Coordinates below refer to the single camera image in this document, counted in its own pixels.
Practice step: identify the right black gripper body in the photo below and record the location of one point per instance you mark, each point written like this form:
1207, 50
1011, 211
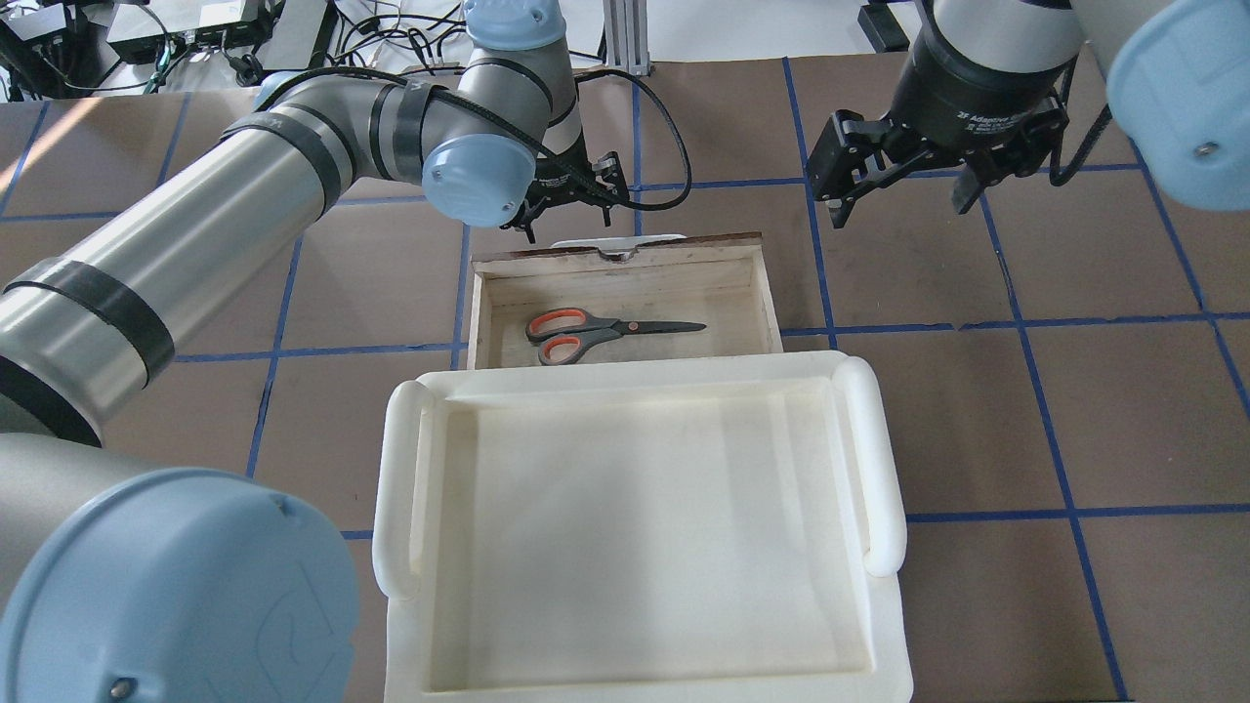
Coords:
967, 96

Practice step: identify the white plastic tray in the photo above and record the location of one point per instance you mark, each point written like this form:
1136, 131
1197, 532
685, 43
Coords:
709, 529

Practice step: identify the aluminium frame post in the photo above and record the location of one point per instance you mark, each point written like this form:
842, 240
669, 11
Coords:
625, 37

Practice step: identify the black power adapter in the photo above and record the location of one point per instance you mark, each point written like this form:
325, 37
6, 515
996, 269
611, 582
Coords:
881, 28

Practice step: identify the wooden drawer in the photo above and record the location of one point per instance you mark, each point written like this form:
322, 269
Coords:
720, 280

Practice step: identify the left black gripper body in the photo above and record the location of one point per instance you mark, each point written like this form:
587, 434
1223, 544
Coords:
560, 187

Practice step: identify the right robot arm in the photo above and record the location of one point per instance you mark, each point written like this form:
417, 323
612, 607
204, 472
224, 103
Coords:
1172, 74

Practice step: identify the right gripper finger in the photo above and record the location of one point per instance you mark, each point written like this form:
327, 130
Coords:
969, 187
853, 156

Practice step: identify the grey orange scissors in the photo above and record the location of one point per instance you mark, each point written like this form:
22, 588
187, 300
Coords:
563, 335

